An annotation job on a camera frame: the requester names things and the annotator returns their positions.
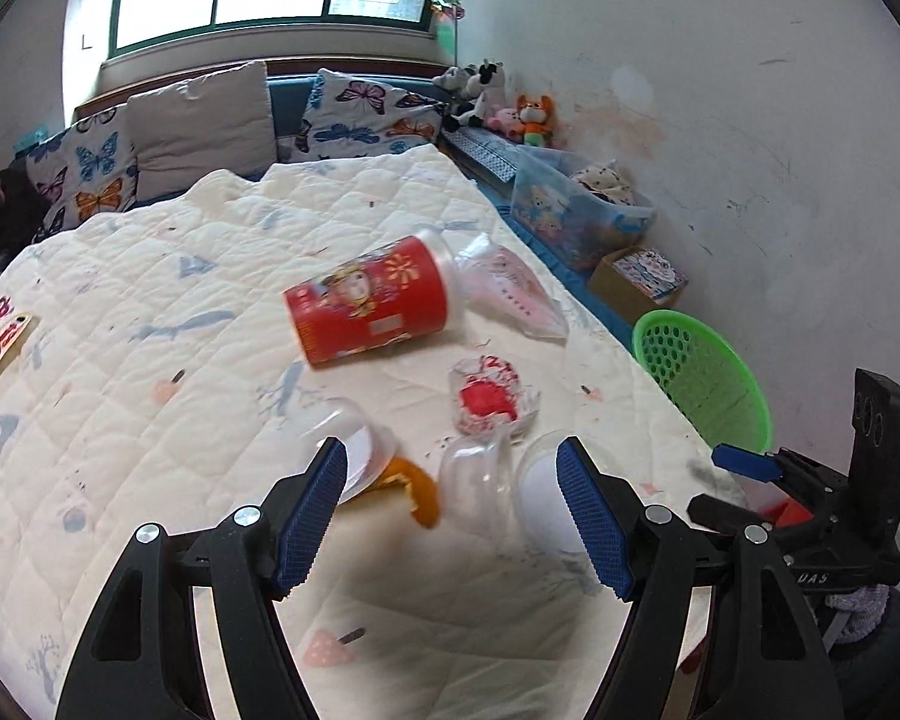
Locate clear plastic round lid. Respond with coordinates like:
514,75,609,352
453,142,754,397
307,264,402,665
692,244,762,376
510,431,585,559

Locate clear plastic cup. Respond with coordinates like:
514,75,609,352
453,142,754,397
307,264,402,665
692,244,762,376
437,429,512,543

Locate red white wrapper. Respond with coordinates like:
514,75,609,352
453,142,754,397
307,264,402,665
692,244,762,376
448,355,541,437

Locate clear cup with foil lid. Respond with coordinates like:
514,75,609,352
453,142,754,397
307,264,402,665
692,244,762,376
297,398,397,504

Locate pink clear plastic bag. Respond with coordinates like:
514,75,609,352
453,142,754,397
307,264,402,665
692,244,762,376
455,234,569,341

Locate red paper noodle cup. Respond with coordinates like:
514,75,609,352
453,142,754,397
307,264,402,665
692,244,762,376
284,229,464,366

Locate red plastic stool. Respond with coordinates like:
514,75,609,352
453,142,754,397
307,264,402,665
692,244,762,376
759,497,813,532

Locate green plastic waste basket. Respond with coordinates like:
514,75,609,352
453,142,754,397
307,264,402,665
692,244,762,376
632,309,774,454

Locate cardboard box with books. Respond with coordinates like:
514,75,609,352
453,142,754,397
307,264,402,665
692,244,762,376
587,245,689,325

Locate white quilted table cover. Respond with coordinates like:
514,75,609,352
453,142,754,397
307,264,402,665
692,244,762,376
0,146,740,718

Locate clear plastic storage bin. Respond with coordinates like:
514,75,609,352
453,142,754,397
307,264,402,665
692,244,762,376
510,146,656,271

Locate orange fox plush toy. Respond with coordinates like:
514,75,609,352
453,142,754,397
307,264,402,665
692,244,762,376
517,94,556,148

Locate pink plush toy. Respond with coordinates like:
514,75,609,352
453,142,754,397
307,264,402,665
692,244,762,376
484,107,526,143

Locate cow plush toy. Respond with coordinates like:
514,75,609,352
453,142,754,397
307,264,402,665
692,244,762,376
432,60,507,132

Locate left butterfly pillow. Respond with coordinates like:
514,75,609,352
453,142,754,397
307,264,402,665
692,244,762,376
25,104,137,242

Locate butterfly pillow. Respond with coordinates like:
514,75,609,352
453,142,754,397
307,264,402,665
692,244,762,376
25,104,137,242
269,68,445,163

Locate right butterfly pillow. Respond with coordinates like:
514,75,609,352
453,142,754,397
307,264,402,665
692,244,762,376
269,68,445,163

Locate grey square cushion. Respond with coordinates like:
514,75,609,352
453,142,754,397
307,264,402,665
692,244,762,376
126,62,278,203

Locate green pinwheel toy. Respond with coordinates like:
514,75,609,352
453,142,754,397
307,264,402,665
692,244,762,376
429,0,466,65

